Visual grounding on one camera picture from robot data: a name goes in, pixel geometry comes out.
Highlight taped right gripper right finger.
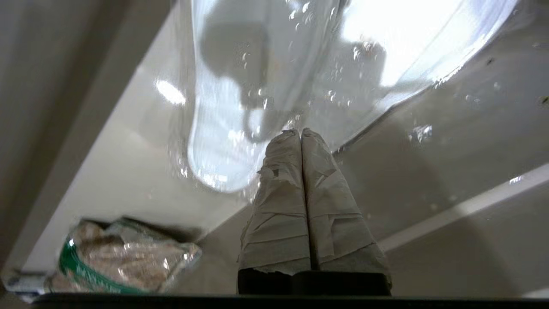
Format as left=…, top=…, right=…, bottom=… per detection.
left=302, top=128, right=392, bottom=279

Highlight white blue tissue pack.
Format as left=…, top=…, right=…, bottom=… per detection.
left=2, top=268, right=48, bottom=301

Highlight green label snack bag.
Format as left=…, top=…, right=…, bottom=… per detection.
left=45, top=217, right=202, bottom=294

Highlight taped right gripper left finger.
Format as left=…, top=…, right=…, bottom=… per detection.
left=238, top=129, right=311, bottom=275

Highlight white cabinet drawer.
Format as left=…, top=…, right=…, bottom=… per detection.
left=0, top=0, right=549, bottom=301

